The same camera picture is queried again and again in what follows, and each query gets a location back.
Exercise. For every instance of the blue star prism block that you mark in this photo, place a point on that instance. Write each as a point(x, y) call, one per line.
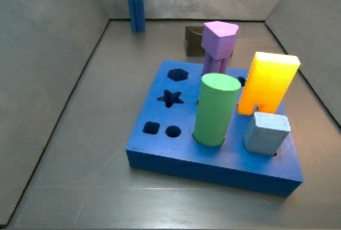
point(137, 15)

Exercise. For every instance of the blue shape sorter board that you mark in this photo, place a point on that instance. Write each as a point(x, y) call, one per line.
point(162, 146)

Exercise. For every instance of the purple pentagon block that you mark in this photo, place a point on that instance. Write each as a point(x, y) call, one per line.
point(219, 41)

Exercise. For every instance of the yellow arch block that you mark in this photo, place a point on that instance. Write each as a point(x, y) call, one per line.
point(269, 78)

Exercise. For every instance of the green cylinder block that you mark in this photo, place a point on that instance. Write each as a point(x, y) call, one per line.
point(217, 100)

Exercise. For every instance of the light blue square block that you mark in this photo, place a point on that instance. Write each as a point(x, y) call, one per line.
point(267, 132)

